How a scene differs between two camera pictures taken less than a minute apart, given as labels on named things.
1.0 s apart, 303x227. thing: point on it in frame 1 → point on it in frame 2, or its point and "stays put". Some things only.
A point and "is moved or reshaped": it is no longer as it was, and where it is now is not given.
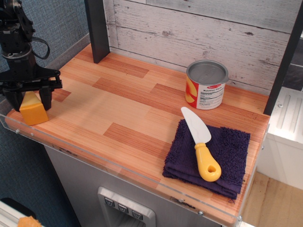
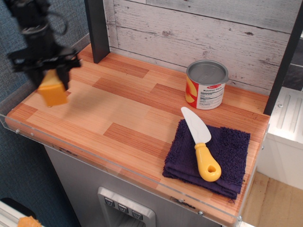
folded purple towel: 230,148 stays put
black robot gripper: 24,74 → 41,53
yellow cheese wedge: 32,109 is moved or reshaped
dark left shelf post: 97,28 stays put
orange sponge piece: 28,222 stays put
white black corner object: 11,212 stays put
